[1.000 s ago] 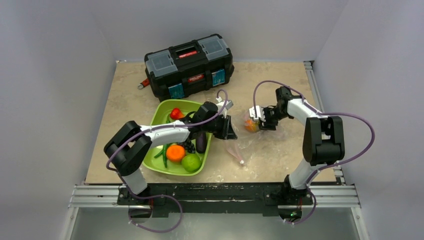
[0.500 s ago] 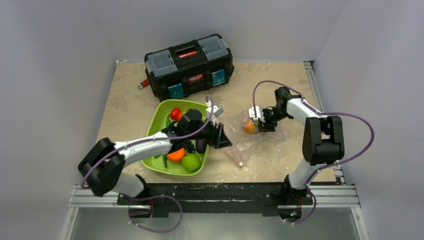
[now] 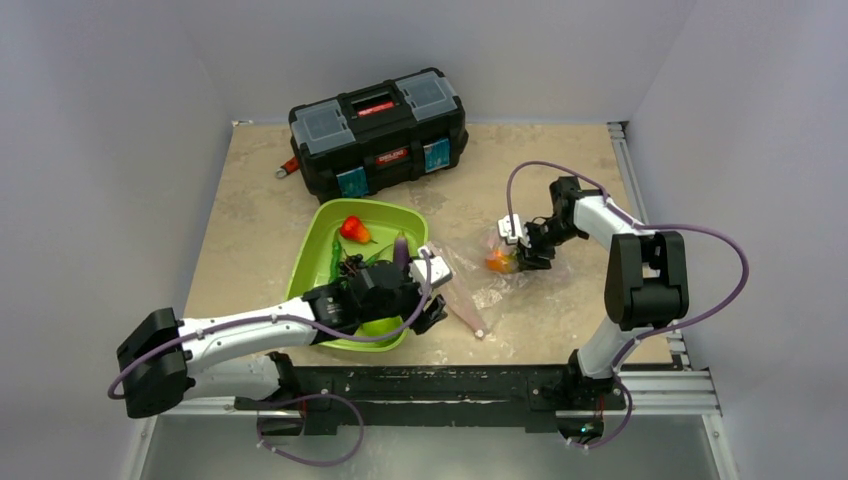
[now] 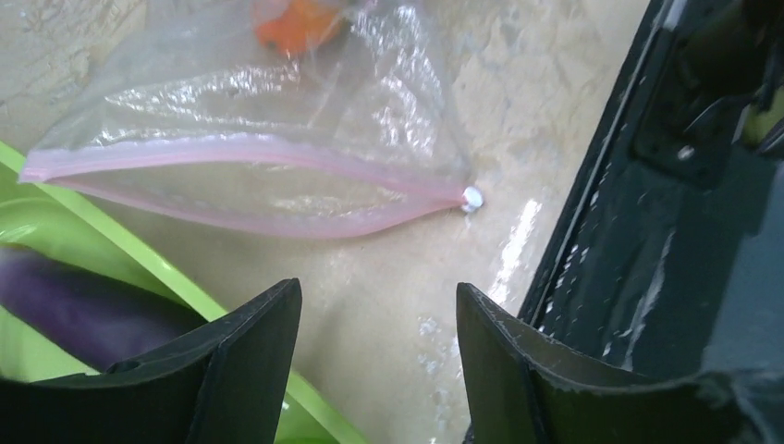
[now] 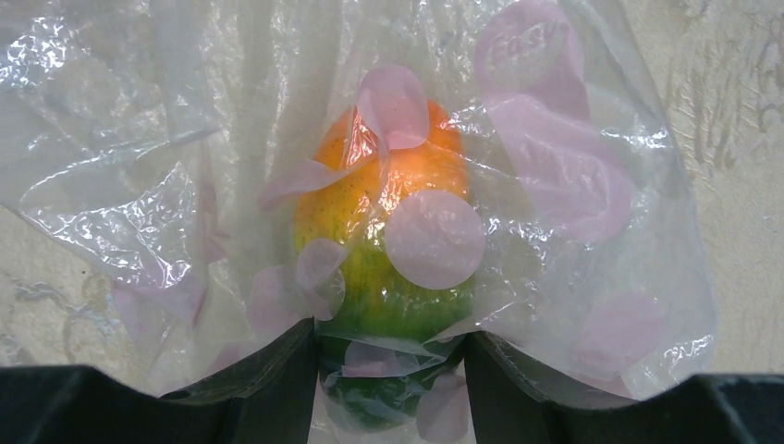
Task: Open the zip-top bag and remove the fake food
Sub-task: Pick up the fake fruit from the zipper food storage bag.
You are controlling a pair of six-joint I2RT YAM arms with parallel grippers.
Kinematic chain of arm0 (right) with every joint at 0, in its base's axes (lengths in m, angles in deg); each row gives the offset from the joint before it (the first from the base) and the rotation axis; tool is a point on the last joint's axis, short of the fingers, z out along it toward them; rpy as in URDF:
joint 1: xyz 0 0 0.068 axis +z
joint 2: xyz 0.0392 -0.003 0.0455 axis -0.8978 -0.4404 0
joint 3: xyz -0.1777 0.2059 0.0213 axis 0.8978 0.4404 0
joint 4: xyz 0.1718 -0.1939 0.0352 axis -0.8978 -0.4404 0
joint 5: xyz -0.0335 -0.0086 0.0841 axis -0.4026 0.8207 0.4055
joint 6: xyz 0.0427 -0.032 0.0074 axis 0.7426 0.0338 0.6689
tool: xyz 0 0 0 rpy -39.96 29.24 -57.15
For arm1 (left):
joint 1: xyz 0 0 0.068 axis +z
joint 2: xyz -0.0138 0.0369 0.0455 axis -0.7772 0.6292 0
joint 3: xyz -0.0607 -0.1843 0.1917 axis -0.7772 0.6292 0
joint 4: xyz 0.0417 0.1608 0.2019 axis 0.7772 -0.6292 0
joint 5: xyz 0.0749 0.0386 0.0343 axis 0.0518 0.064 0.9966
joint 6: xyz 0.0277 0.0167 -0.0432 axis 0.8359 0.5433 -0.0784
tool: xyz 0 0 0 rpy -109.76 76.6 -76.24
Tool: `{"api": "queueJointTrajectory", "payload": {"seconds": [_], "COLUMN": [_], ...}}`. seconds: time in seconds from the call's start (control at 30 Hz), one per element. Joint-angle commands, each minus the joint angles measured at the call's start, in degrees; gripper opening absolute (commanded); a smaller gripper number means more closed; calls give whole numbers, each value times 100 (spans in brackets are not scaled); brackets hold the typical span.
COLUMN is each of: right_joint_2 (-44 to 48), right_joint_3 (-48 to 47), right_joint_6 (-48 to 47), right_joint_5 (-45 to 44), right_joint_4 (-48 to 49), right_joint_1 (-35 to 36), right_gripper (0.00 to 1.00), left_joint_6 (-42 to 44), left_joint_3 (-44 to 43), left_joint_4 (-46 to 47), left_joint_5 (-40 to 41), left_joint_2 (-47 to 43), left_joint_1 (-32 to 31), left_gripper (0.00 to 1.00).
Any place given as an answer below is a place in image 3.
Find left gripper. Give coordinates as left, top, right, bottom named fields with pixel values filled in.
left=358, top=256, right=445, bottom=331

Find green fake apple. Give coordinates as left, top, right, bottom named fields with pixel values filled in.
left=361, top=317, right=403, bottom=337

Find orange green fake mango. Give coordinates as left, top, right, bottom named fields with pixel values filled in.
left=484, top=245, right=520, bottom=274

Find purple fake eggplant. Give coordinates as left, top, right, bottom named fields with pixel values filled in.
left=392, top=230, right=411, bottom=267

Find black fake grapes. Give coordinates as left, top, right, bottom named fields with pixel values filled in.
left=337, top=254, right=367, bottom=278

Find clear zip top bag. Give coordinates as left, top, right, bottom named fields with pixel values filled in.
left=427, top=225, right=575, bottom=340

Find green plastic tray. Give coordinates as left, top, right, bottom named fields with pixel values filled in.
left=285, top=199, right=428, bottom=352

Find red fake food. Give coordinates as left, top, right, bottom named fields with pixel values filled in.
left=339, top=215, right=375, bottom=244

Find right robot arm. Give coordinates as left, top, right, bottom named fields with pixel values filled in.
left=498, top=176, right=689, bottom=407

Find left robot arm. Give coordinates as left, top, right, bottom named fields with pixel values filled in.
left=107, top=256, right=453, bottom=419

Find black plastic toolbox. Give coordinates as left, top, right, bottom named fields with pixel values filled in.
left=288, top=67, right=469, bottom=203

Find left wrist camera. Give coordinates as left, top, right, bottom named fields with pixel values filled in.
left=410, top=246, right=453, bottom=289

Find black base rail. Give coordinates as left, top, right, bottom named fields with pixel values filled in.
left=234, top=364, right=626, bottom=438

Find red handled tool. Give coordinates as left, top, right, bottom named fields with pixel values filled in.
left=275, top=157, right=299, bottom=179

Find aluminium frame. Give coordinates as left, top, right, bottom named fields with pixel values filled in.
left=125, top=120, right=740, bottom=480

